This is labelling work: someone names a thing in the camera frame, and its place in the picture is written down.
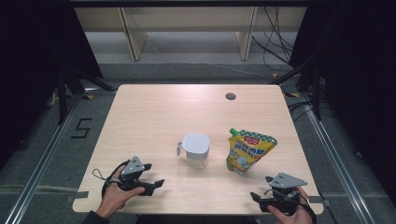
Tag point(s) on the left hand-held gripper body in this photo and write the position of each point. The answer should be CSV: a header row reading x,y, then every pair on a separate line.
x,y
132,166

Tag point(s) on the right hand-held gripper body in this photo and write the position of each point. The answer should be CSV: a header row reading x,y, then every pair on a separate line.
x,y
285,182

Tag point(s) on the yellow seasoning pouch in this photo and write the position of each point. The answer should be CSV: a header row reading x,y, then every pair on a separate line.
x,y
246,152

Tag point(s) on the clear jar with white lid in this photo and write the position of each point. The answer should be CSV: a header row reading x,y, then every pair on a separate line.
x,y
196,144

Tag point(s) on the person's left hand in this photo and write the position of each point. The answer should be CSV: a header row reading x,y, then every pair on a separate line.
x,y
115,197

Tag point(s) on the person's right hand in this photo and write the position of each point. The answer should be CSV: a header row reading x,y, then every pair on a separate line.
x,y
299,217

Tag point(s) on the black metal stand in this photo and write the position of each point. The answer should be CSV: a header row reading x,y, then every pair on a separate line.
x,y
62,99
317,93

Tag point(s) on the black curtain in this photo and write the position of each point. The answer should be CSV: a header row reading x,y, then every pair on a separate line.
x,y
31,62
358,77

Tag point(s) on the light wooden shelf unit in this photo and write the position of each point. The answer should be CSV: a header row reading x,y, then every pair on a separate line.
x,y
186,18

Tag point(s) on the metal floor rail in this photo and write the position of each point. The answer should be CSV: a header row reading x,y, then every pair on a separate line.
x,y
40,165
336,161

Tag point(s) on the black overhead frame bar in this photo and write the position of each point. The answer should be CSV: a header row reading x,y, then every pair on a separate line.
x,y
186,3

